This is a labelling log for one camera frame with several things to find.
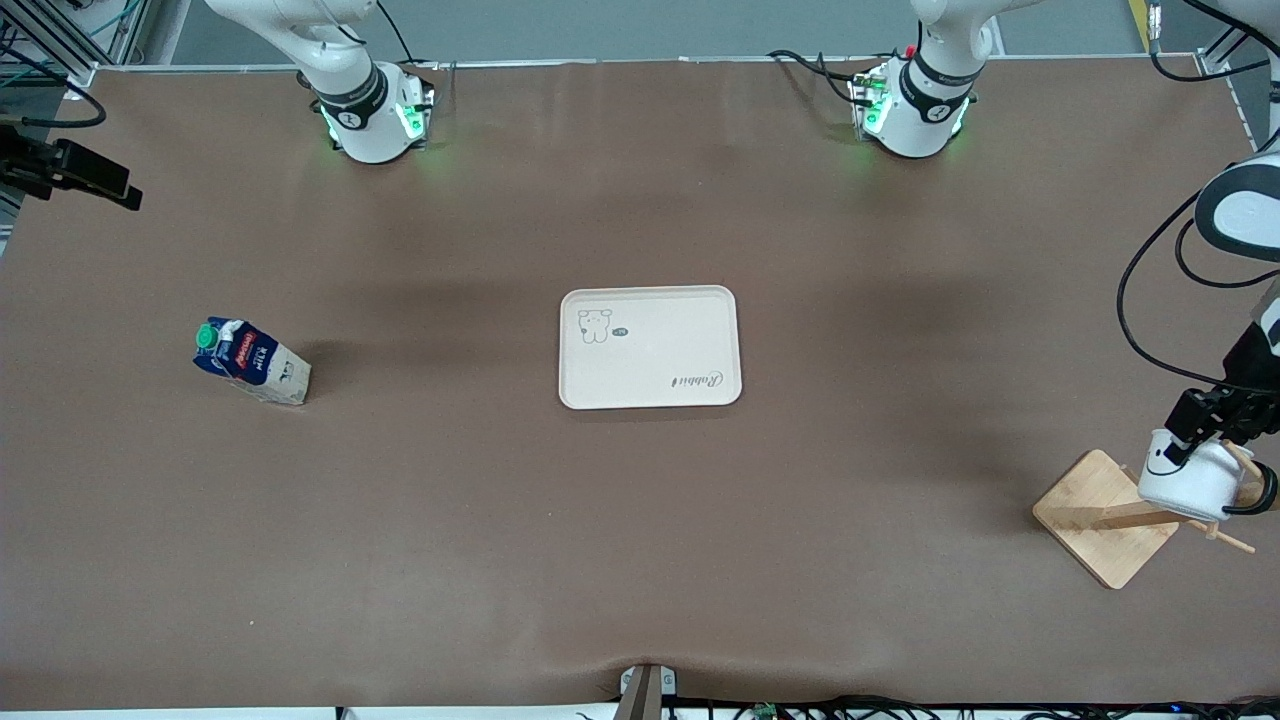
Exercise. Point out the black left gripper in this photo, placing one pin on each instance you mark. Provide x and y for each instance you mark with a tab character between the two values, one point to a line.
1254	368

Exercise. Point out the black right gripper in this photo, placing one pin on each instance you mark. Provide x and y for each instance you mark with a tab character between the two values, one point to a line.
28	166

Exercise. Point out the blue milk carton green cap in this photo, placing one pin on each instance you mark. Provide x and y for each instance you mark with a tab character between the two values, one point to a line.
255	362

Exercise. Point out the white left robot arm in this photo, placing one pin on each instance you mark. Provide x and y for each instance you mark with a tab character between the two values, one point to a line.
915	110

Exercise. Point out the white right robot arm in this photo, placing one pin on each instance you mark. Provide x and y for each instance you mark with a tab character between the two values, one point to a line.
365	120

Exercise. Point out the wooden cup stand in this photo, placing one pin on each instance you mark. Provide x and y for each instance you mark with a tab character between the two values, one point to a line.
1095	520

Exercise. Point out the cream rectangular rabbit tray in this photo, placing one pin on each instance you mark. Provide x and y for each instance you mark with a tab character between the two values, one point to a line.
650	350

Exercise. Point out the grey table edge clamp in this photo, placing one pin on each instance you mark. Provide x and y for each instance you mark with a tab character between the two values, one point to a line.
648	690

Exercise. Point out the aluminium frame post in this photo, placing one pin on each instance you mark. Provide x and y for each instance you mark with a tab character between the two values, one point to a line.
1235	60

